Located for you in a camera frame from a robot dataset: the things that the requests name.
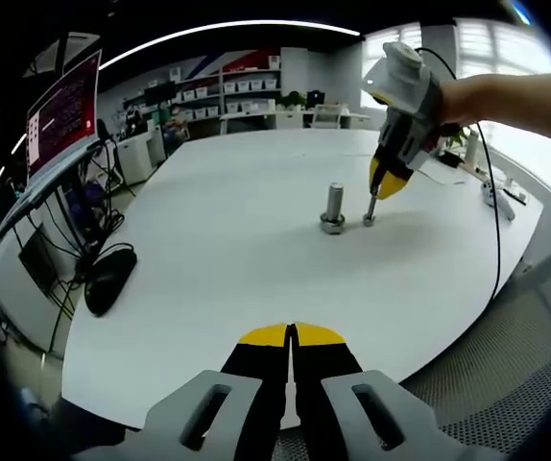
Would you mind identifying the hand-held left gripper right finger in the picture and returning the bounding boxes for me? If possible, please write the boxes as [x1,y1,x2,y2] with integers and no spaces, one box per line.
[290,321,502,461]

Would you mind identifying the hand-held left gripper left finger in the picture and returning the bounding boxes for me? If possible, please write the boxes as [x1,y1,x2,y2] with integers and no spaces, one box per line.
[71,323,290,461]

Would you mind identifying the thin threaded steel stud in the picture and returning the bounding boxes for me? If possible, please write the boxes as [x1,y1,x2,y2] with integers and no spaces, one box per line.
[362,189,378,227]

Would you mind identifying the thick threaded steel stud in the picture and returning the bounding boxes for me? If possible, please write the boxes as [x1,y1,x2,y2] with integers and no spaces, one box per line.
[320,181,347,236]

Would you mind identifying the person's right hand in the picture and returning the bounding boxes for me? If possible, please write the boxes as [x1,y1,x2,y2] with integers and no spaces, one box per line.
[423,75,478,153]

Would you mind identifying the white paper sheet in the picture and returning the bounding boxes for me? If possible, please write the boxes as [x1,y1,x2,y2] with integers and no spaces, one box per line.
[421,156,467,187]

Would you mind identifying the potted green plant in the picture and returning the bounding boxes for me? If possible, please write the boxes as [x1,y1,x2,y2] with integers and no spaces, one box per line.
[441,127,468,151]

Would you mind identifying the white bottle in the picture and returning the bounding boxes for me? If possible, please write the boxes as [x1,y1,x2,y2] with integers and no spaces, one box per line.
[464,130,479,168]

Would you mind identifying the white office chair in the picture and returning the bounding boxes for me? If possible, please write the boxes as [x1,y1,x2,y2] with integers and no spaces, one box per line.
[311,103,345,130]

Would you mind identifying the small green plant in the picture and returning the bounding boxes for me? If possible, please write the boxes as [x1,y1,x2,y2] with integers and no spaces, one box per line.
[277,90,306,111]

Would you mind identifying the grey game controller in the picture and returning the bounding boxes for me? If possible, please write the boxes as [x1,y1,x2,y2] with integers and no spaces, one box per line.
[480,181,517,222]

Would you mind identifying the window with white blinds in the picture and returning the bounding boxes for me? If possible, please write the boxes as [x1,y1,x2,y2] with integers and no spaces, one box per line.
[361,21,551,203]

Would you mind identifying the white low desk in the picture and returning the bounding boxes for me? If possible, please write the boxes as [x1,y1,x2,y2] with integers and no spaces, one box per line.
[220,109,371,134]

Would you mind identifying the rows of white storage bins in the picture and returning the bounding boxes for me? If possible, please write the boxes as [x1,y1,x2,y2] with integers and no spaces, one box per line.
[169,55,281,119]

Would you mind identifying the grey mesh office chair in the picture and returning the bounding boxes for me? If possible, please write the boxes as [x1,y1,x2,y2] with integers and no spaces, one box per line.
[399,239,551,457]

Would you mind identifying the white shelving unit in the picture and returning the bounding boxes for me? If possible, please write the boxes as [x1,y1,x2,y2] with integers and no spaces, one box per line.
[121,47,284,126]

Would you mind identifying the curved ceiling light strip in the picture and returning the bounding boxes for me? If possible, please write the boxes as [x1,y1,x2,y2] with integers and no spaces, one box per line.
[97,19,361,71]

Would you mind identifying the black computer case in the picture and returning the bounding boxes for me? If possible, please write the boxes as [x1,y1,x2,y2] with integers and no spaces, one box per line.
[18,225,60,289]

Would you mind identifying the white cabinet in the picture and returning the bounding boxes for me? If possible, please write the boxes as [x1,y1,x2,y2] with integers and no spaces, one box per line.
[115,128,167,187]

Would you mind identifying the white monitor desk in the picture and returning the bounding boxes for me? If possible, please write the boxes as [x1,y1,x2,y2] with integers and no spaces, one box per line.
[0,143,105,247]

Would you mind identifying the monitor with red screen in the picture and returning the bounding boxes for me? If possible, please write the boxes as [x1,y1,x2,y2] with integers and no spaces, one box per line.
[25,48,103,182]

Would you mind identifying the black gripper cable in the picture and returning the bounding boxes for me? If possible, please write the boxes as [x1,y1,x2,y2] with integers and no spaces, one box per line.
[414,46,503,306]

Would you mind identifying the bundle of black cables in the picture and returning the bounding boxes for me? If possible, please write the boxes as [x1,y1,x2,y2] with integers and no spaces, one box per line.
[15,141,132,352]

